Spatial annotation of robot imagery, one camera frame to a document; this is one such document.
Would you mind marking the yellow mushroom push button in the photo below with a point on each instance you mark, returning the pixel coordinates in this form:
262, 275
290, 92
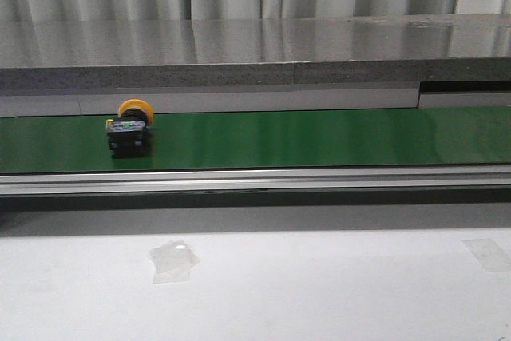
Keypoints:
128, 133

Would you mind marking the grey far table slab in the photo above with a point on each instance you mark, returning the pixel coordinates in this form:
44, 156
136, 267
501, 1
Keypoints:
84, 57

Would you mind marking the clear tape patch left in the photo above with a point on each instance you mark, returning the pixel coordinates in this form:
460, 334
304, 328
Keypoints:
173, 262

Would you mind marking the clear tape patch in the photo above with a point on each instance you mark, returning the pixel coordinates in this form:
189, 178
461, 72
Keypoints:
488, 254
173, 262

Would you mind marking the green conveyor belt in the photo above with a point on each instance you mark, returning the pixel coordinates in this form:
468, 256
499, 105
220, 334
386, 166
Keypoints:
255, 140

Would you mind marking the clear tape patch right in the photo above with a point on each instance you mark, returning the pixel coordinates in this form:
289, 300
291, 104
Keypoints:
488, 254

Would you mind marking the aluminium conveyor front rail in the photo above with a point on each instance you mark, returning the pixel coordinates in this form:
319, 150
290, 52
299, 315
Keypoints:
207, 180

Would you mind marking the grey conveyor back rail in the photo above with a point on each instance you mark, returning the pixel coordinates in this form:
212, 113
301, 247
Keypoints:
227, 98

